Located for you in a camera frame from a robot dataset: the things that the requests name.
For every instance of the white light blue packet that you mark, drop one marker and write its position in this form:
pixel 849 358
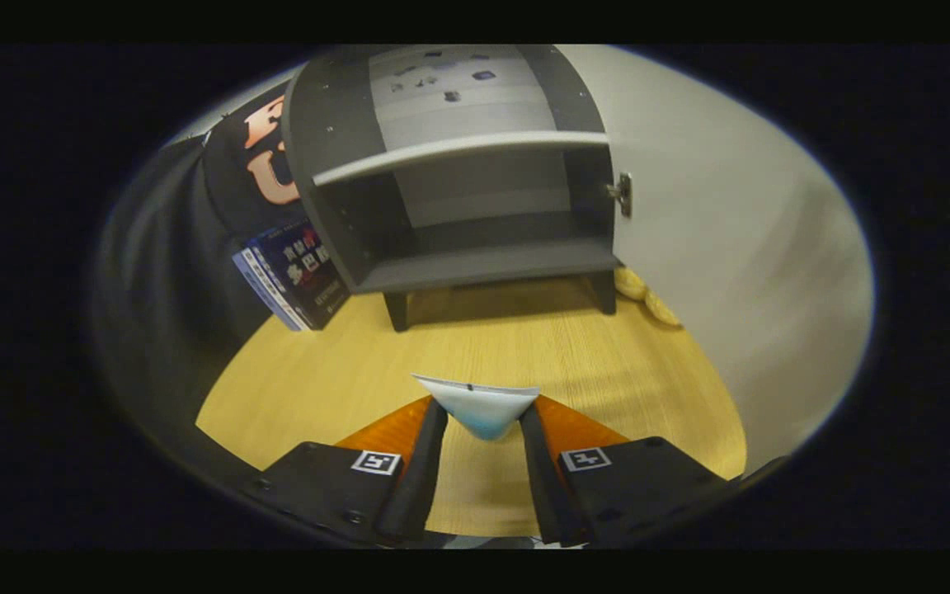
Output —
pixel 479 408

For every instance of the black backdrop cloth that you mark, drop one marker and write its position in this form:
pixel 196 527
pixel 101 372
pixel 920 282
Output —
pixel 162 289

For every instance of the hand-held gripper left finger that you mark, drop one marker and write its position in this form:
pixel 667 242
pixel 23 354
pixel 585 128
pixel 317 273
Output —
pixel 417 478

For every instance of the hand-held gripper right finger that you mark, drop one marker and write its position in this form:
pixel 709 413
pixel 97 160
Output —
pixel 545 478

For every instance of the dark blue book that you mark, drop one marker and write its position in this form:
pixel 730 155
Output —
pixel 298 272

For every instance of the beige cabinet door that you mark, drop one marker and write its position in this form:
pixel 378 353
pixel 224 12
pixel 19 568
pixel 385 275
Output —
pixel 731 247

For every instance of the yellow plush toy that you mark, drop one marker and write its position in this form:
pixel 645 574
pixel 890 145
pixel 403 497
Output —
pixel 644 297

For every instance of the grey cabinet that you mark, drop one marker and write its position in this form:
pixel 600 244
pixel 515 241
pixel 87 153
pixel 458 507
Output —
pixel 483 264

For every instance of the grey cabinet shelf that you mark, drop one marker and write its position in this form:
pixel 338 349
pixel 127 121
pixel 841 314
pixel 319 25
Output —
pixel 458 148

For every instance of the metal door hinge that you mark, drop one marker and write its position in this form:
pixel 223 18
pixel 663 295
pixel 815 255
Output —
pixel 623 195

